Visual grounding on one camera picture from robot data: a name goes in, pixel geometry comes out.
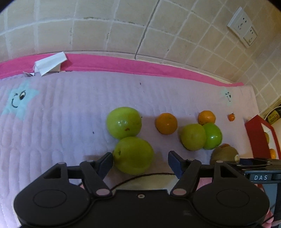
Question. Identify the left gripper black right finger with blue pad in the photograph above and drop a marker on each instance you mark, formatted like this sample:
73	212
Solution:
187	171

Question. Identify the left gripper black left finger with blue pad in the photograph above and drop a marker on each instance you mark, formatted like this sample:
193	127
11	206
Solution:
93	173

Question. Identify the green apple front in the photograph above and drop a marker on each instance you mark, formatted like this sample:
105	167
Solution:
133	155

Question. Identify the orange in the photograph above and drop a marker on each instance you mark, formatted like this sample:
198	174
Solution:
166	123
206	116

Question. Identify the red and white tray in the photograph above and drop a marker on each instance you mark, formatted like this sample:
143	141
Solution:
263	139

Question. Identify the brown kiwi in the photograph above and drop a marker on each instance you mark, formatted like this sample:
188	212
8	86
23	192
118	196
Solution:
225	153

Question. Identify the bright green apple right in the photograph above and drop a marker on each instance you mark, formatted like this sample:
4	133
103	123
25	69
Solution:
213	136

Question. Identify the green apple back left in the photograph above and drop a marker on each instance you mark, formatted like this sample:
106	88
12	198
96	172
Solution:
124	122

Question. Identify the pink fleece mat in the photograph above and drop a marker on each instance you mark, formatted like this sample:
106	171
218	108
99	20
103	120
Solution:
61	117

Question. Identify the tiny orange kumquat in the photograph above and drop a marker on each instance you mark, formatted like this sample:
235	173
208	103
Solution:
231	117

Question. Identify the white folded paper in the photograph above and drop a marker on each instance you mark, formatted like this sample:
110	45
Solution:
49	64

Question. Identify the white wall socket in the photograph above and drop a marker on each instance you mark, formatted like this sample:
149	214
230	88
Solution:
241	25

